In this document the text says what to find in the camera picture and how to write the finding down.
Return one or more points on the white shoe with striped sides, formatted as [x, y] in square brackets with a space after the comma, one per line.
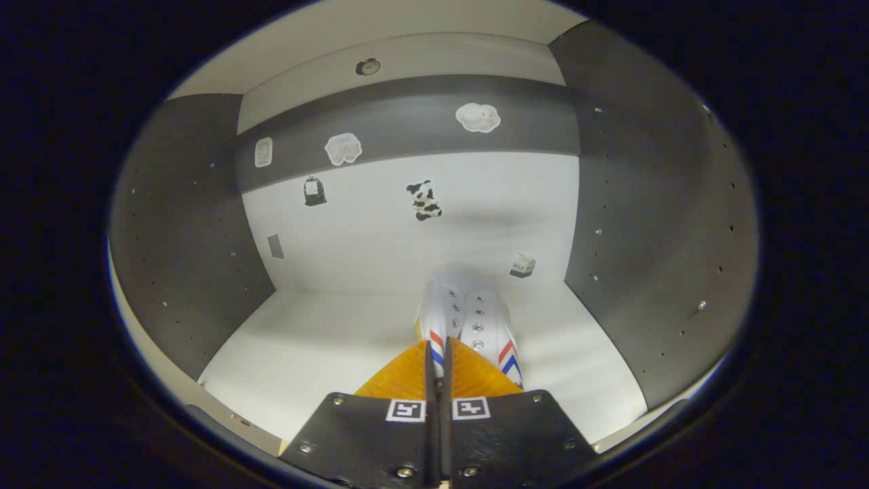
[475, 319]

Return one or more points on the white and grey shoe cabinet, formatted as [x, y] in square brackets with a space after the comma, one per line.
[407, 238]

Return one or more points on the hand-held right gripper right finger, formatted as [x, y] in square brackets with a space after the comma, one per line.
[516, 438]

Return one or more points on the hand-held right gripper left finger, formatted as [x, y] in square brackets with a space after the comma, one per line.
[366, 441]

